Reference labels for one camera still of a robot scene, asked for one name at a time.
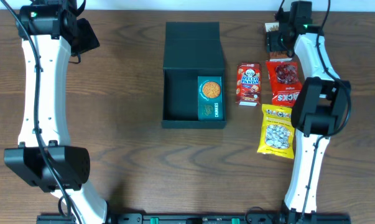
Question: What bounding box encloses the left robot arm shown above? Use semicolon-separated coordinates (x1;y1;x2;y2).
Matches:
4;0;108;223

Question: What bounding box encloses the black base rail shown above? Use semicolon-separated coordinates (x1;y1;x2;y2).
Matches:
36;213;352;224

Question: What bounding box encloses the dark green gift box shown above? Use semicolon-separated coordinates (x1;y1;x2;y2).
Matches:
162;22;227;129

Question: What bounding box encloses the teal Chunkies cookie box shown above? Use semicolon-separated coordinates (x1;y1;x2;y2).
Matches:
198;76;224;121

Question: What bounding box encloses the red Hello Panda box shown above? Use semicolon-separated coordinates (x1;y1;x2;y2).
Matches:
236;62;261;106

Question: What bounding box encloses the brown Pocky box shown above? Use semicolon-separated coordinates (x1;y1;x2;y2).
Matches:
264;22;292;62

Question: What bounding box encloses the yellow Hacks candy bag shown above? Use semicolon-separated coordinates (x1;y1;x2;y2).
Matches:
257;104;295;159

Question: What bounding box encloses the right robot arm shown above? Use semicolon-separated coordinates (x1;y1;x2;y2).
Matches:
266;1;352;224

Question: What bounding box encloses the red Hacks candy bag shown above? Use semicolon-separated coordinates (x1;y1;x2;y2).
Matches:
266;61;302;107

